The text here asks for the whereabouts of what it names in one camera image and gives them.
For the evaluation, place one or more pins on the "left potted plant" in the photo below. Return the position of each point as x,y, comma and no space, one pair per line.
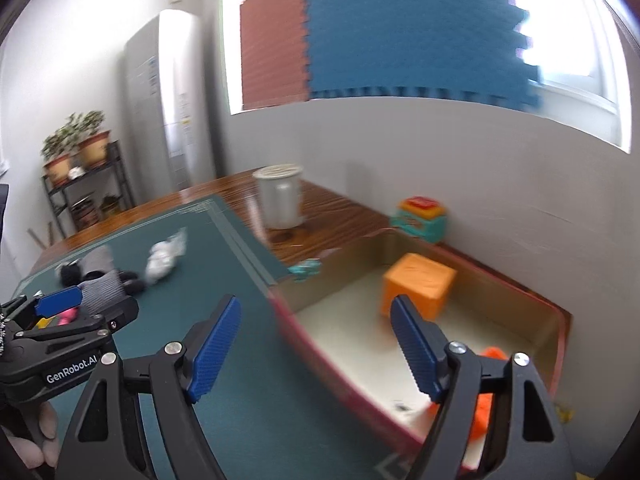
56,153

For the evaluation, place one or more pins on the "green table mat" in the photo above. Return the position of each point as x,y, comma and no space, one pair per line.
267,416

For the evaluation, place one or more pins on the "colourful toy cash register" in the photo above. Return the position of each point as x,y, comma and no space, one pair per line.
422,217

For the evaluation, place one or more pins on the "potted plant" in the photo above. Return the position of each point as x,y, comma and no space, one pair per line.
92,138
56,153

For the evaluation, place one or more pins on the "white standing air conditioner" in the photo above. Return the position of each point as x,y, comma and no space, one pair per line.
166,105

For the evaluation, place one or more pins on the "orange cube block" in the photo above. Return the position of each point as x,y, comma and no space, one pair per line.
426,282

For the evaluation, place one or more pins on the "white plastic bag bundle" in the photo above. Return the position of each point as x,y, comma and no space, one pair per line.
164,256

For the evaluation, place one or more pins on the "grey knit work glove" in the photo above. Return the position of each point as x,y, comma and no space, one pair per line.
111,288

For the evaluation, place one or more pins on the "red foam wall mat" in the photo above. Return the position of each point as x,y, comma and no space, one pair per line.
274,53

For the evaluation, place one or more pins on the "yellow small box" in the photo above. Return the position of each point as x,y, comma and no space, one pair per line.
44,323

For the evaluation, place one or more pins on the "red cardboard box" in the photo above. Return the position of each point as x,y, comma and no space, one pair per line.
334,321

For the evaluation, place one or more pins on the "right potted plant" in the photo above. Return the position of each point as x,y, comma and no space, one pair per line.
92,138

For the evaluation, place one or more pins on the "left gloved hand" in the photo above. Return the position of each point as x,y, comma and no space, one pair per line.
33,434

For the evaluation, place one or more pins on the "pink knotted foam tube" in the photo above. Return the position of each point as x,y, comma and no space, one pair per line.
67,316

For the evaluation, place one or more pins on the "blue foam wall mat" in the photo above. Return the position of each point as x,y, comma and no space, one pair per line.
462,50

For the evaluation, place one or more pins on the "black metal plant shelf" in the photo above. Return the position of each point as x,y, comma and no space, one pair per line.
99,193

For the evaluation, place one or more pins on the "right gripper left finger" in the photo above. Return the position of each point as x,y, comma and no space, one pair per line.
106,438

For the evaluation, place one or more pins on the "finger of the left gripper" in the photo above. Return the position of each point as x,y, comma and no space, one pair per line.
57,302

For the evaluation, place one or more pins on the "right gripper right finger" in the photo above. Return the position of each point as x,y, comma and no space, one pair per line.
525,439

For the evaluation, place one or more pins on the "orange toy piece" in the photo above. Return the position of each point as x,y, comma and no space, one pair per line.
452,380

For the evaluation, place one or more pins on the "small teal toy car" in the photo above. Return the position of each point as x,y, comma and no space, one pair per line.
305,269

